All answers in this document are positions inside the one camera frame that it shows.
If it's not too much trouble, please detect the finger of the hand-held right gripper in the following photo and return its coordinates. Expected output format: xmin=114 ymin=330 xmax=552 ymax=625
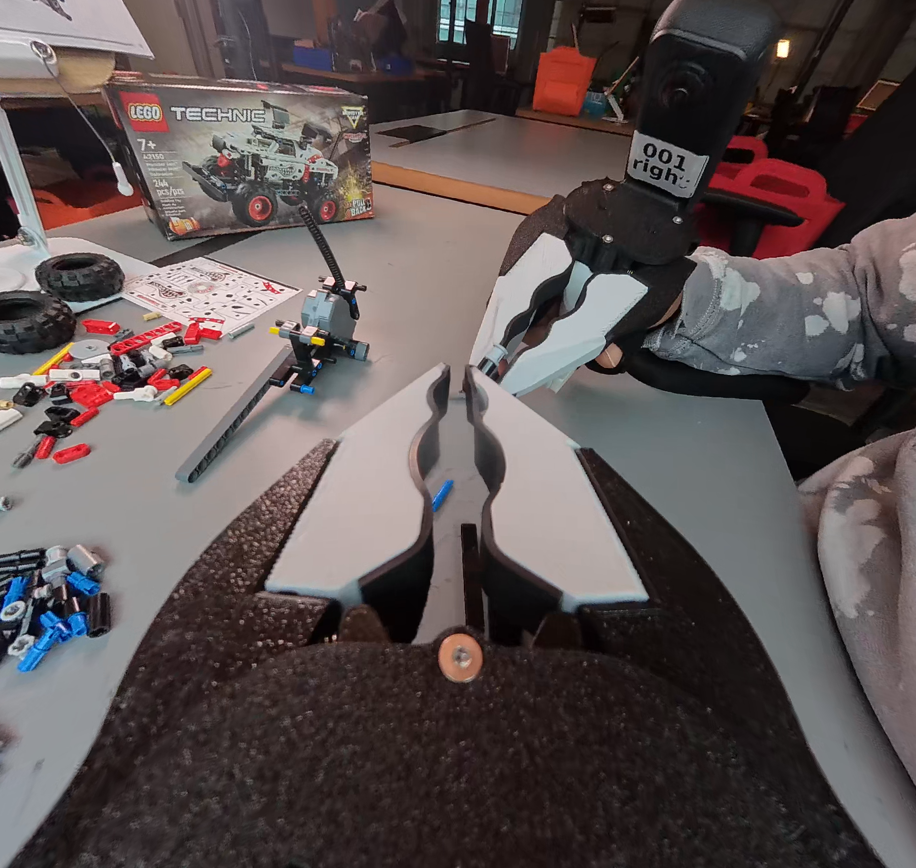
xmin=501 ymin=270 xmax=651 ymax=398
xmin=471 ymin=232 xmax=582 ymax=368

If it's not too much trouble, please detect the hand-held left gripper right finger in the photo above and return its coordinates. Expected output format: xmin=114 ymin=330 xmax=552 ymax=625
xmin=462 ymin=366 xmax=651 ymax=613

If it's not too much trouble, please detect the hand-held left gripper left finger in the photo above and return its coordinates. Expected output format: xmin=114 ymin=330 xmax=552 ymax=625
xmin=265 ymin=363 xmax=453 ymax=607

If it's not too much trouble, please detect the black toy beam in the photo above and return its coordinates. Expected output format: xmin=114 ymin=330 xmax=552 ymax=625
xmin=459 ymin=523 xmax=482 ymax=622

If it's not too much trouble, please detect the person's right forearm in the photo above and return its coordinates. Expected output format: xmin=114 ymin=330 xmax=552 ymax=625
xmin=640 ymin=217 xmax=916 ymax=393

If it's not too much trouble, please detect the grey desk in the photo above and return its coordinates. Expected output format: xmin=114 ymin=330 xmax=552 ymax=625
xmin=0 ymin=182 xmax=916 ymax=868

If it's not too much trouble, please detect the black office chair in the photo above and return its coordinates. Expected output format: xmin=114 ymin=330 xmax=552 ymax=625
xmin=705 ymin=184 xmax=808 ymax=259

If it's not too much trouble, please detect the grey wood-edged table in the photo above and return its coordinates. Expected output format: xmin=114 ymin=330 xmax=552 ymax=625
xmin=368 ymin=109 xmax=638 ymax=215

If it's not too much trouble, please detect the orange bin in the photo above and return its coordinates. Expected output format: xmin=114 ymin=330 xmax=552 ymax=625
xmin=533 ymin=48 xmax=598 ymax=117

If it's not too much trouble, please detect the black table mat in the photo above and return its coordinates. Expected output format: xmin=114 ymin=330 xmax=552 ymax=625
xmin=375 ymin=118 xmax=496 ymax=148

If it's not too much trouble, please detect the toy chassis assembly with beam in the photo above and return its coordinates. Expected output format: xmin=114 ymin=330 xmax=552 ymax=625
xmin=177 ymin=206 xmax=371 ymax=484

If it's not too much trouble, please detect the white sticker sheet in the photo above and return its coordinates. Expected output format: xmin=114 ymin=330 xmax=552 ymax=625
xmin=122 ymin=256 xmax=302 ymax=326

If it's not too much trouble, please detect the pile of red white pieces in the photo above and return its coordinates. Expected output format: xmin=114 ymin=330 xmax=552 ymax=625
xmin=0 ymin=317 xmax=216 ymax=468

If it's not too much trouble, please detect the person's grey mottled hoodie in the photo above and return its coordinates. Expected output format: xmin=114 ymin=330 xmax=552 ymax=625
xmin=798 ymin=428 xmax=916 ymax=765

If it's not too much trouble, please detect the toy truck set box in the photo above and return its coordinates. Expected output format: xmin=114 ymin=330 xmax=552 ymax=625
xmin=104 ymin=77 xmax=375 ymax=241

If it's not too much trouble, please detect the pile of blue black pins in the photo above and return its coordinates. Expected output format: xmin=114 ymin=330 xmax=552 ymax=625
xmin=0 ymin=542 xmax=113 ymax=672

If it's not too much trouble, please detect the black toy tire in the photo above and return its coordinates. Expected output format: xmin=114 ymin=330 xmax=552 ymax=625
xmin=36 ymin=252 xmax=127 ymax=303
xmin=0 ymin=292 xmax=77 ymax=355

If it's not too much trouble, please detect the white document stand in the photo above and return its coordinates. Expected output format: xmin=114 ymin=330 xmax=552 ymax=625
xmin=0 ymin=36 xmax=169 ymax=313

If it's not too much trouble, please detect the white cord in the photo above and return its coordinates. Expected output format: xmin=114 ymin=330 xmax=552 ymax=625
xmin=36 ymin=41 xmax=135 ymax=198

